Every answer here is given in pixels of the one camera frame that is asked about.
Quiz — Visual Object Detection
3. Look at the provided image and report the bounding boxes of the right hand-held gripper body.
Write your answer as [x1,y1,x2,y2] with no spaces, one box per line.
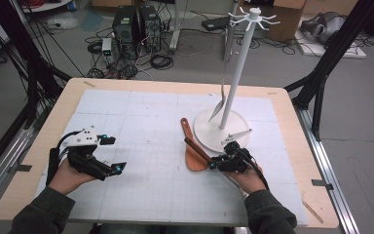
[218,129,253,174]

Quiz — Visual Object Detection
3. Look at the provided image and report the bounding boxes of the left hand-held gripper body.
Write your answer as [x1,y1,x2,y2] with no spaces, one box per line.
[65,127,112,181]

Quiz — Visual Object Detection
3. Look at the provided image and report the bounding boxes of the wooden spatula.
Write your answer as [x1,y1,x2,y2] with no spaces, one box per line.
[180,117,210,173]

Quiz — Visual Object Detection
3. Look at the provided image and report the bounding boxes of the steel spatula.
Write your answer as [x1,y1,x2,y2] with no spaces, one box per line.
[207,14,238,124]

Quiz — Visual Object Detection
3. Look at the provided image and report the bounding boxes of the white utensil rack stand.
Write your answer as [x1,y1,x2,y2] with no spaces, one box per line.
[193,6,281,154]

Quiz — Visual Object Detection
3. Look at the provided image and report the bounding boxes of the person's right hand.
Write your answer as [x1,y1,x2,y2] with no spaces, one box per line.
[227,165,268,195]

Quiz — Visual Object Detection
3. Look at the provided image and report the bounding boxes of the person's left hand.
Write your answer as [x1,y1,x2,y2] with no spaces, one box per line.
[48,159,99,196]

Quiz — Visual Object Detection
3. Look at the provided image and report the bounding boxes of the white grid mat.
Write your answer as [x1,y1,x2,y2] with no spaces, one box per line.
[28,88,310,228]

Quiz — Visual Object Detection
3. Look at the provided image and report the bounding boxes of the black table clamp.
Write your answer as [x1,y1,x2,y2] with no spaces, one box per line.
[9,164,33,174]
[311,178,334,191]

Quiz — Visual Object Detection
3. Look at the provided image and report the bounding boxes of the thin wooden stick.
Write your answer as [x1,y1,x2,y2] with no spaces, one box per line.
[301,198,324,225]

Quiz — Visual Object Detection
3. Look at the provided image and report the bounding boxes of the small white power supply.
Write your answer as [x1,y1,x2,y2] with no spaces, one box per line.
[100,37,114,64]

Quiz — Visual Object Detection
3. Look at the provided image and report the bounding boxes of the black computer tower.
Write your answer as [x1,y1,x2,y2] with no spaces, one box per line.
[111,5,140,45]
[137,4,163,53]

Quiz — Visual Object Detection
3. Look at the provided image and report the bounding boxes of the black flat box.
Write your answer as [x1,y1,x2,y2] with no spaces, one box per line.
[202,16,232,32]

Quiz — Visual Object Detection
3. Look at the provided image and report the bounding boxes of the large cardboard box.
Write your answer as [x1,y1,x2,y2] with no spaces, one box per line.
[240,0,307,43]

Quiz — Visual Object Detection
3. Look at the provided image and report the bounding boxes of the round white table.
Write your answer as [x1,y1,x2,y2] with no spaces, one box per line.
[19,0,74,14]

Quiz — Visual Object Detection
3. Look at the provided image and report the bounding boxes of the white floor board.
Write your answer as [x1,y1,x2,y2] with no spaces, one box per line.
[294,20,368,59]

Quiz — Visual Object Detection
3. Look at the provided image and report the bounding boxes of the grey rounded device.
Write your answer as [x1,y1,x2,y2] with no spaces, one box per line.
[300,11,347,45]

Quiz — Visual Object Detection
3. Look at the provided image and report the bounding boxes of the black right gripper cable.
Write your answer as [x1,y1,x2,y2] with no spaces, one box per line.
[237,145,271,191]

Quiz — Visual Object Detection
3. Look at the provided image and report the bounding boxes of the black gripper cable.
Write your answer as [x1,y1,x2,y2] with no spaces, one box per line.
[237,145,271,191]
[45,130,82,187]

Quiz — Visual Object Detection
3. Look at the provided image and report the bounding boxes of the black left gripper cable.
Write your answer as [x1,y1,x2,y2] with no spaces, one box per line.
[45,130,82,187]

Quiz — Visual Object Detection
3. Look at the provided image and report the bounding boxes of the tangled floor cables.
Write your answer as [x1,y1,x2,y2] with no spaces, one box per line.
[87,62,139,80]

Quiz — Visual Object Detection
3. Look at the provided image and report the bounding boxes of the aluminium rail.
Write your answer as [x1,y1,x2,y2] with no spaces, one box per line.
[0,125,35,213]
[295,106,361,234]

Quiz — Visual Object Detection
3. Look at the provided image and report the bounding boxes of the black cable coil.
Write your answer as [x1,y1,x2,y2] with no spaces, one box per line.
[149,53,174,71]
[87,40,103,56]

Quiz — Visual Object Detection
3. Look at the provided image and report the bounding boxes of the black frame post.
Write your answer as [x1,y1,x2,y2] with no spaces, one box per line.
[0,0,72,128]
[283,0,374,142]

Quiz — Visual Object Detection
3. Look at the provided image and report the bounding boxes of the thin black floor cables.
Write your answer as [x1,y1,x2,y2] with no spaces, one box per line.
[237,33,297,57]

